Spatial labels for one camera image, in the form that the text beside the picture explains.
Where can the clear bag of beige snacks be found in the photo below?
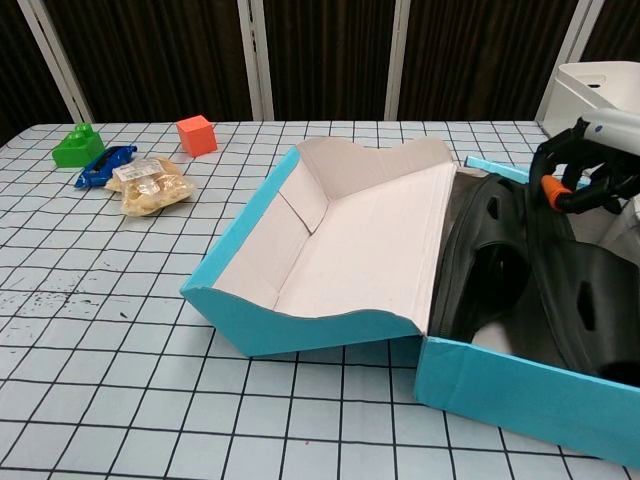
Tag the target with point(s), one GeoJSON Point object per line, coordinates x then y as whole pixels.
{"type": "Point", "coordinates": [150, 192]}

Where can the orange cube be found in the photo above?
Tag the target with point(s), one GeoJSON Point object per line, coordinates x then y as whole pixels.
{"type": "Point", "coordinates": [197, 137]}

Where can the green toy building block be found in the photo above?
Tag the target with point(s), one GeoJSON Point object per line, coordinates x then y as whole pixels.
{"type": "Point", "coordinates": [75, 150]}

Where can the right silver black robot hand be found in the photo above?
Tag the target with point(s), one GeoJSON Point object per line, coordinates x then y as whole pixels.
{"type": "Point", "coordinates": [610, 132]}

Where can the black pleated screen panel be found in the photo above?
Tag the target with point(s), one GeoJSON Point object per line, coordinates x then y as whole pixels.
{"type": "Point", "coordinates": [20, 75]}
{"type": "Point", "coordinates": [475, 60]}
{"type": "Point", "coordinates": [330, 60]}
{"type": "Point", "coordinates": [615, 30]}
{"type": "Point", "coordinates": [160, 60]}

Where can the light blue cardboard shoe box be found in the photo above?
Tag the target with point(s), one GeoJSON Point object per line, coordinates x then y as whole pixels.
{"type": "Point", "coordinates": [360, 250]}

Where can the white screen frame post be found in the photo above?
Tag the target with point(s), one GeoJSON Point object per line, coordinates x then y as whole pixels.
{"type": "Point", "coordinates": [255, 60]}
{"type": "Point", "coordinates": [569, 40]}
{"type": "Point", "coordinates": [405, 55]}
{"type": "Point", "coordinates": [60, 65]}

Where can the blue snack wrapper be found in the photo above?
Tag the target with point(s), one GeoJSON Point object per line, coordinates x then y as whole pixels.
{"type": "Point", "coordinates": [95, 172]}

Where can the white blue grid tablecloth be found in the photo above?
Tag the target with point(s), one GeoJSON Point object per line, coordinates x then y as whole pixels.
{"type": "Point", "coordinates": [100, 400]}

